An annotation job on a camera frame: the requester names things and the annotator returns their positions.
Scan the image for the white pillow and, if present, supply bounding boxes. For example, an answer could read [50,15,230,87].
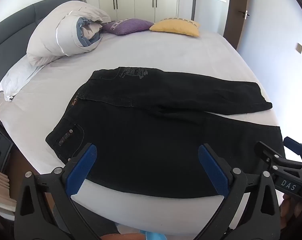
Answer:
[0,54,51,102]

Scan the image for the yellow cushion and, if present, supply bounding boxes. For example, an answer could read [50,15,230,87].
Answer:
[149,17,201,38]

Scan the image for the black denim pants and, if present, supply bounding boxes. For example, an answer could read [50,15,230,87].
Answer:
[45,66,287,198]

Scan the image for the person's right hand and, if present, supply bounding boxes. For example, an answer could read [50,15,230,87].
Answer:
[282,194,302,230]

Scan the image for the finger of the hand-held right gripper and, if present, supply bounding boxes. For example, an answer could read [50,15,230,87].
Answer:
[283,136,302,165]
[254,141,302,180]

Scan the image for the stack of beige slats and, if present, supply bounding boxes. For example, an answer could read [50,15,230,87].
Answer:
[0,166,16,211]

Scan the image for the rolled white duvet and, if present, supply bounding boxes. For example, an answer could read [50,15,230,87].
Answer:
[26,1,112,67]

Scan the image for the purple cushion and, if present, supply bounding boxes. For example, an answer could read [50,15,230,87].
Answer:
[102,18,155,36]

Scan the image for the dark nightstand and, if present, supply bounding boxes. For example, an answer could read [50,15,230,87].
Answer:
[0,122,14,173]

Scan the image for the dark brown door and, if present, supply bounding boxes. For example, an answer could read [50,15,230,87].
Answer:
[222,0,249,51]

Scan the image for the grey upholstered headboard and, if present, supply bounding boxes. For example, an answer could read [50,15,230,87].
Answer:
[0,0,88,98]

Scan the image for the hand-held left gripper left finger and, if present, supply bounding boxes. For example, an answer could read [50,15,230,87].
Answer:
[14,142,101,240]

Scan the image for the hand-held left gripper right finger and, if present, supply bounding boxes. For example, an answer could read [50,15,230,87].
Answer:
[198,143,282,240]

